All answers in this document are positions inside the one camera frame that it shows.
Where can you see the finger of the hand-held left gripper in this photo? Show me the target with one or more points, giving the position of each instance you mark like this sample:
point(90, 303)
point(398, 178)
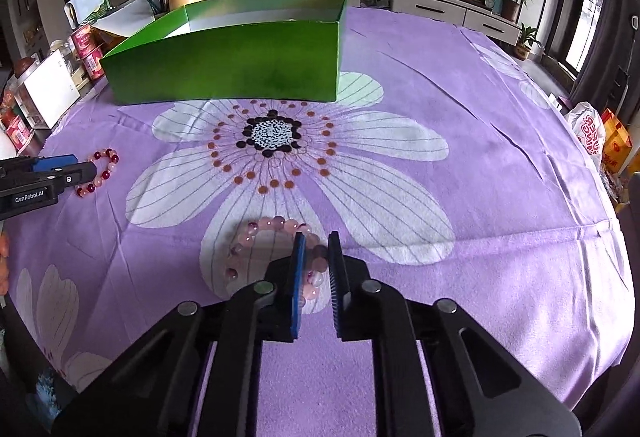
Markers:
point(75, 177)
point(50, 162)

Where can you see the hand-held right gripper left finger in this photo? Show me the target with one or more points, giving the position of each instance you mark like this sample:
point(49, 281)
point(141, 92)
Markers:
point(299, 282)

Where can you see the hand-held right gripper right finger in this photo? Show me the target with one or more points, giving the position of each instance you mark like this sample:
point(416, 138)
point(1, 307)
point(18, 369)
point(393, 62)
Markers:
point(336, 287)

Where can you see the green cardboard box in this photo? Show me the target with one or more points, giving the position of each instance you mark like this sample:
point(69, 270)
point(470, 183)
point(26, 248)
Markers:
point(225, 67)

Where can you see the person's left hand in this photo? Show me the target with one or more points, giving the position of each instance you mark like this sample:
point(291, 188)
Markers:
point(3, 267)

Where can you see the pink yogurt cup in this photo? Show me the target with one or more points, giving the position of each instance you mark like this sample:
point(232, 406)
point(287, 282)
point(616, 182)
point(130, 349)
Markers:
point(93, 63)
point(17, 134)
point(82, 39)

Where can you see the white drawer organizer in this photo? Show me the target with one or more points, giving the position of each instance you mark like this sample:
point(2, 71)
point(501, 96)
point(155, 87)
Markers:
point(47, 87)

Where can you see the brown round lid jar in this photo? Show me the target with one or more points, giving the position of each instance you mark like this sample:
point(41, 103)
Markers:
point(26, 66)

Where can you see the purple floral cloth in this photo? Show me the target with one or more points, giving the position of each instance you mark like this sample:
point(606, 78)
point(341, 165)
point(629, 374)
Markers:
point(450, 217)

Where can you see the white paper sheet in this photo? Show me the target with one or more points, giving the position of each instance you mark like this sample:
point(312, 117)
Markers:
point(125, 19)

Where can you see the green white carton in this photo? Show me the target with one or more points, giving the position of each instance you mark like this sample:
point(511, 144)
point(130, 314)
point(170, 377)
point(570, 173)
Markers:
point(87, 2)

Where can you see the white tv cabinet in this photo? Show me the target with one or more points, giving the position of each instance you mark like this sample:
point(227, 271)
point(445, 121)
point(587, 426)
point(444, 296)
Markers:
point(430, 12)

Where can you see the white plastic bag red print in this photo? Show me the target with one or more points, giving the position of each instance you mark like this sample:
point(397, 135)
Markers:
point(587, 132)

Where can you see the small potted plant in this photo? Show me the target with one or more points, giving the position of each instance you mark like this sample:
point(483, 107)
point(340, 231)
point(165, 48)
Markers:
point(526, 44)

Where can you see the orange paper bag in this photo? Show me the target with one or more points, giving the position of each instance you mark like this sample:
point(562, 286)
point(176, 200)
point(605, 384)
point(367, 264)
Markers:
point(616, 142)

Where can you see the tall potted plant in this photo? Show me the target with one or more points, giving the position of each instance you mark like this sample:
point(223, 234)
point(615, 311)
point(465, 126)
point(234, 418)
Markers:
point(512, 2)

